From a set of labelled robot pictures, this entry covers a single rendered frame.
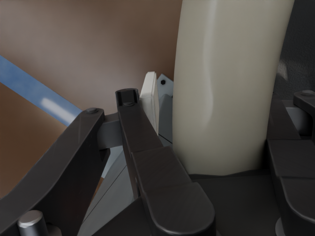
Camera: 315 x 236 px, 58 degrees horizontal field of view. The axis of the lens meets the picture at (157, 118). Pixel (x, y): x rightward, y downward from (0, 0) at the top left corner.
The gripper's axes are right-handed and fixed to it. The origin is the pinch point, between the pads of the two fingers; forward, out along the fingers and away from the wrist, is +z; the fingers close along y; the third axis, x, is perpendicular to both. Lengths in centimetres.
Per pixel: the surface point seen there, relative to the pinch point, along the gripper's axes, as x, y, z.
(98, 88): -18, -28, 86
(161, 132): -21, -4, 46
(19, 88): -16, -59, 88
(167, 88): -20, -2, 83
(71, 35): 1, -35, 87
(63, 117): -29, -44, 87
